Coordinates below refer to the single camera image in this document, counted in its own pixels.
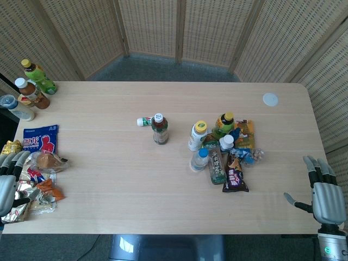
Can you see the small white green bottle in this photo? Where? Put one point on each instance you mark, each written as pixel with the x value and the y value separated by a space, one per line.
pixel 143 121

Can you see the bamboo folding screen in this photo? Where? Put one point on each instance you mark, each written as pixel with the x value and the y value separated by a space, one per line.
pixel 174 35

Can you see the clear bag with bread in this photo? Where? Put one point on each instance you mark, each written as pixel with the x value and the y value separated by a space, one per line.
pixel 47 162

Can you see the clear water bottle blue cap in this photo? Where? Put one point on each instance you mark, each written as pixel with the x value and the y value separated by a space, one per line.
pixel 199 160

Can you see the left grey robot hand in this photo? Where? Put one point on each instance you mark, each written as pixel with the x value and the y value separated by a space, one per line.
pixel 6 187

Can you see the small white cap bottle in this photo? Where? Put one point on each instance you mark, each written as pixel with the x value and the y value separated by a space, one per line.
pixel 226 142

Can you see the orange yellow snack bag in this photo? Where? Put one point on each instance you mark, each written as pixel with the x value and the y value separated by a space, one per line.
pixel 246 133

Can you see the white round lid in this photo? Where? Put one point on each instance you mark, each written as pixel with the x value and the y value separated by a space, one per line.
pixel 270 99

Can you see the white bottle yellow cap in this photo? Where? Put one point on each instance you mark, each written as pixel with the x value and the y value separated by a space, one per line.
pixel 197 136

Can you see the dark purple snack bag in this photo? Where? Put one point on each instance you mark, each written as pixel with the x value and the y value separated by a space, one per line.
pixel 235 176

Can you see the brown milk tea bottle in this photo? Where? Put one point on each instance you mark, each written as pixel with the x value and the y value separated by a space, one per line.
pixel 32 93

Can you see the green tea bottle yellow cap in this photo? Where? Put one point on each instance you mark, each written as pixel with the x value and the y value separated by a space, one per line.
pixel 40 77

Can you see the orange snack packet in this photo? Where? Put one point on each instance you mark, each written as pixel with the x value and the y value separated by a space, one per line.
pixel 51 190

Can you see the blue clear candy packet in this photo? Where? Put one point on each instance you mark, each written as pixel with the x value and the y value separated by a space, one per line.
pixel 250 155

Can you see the pale bottle blue cap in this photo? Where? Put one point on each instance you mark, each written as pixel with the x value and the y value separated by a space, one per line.
pixel 17 108

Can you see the white red blue snack bag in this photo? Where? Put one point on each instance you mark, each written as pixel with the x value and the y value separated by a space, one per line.
pixel 34 174

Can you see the gold wrapped snack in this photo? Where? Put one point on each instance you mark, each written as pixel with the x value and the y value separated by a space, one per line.
pixel 12 146

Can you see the gold foil snack bag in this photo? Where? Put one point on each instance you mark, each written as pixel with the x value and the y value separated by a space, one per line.
pixel 16 213

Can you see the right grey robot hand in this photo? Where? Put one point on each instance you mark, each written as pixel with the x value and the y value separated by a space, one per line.
pixel 324 195

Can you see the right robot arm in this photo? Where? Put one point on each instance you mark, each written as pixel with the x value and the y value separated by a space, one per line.
pixel 334 243

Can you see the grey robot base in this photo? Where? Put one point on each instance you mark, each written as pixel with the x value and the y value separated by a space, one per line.
pixel 167 248

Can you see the green label tea bottle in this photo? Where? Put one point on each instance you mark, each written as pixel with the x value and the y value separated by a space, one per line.
pixel 216 166

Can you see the brown tea bottle white cap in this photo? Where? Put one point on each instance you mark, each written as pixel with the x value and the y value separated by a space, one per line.
pixel 160 130

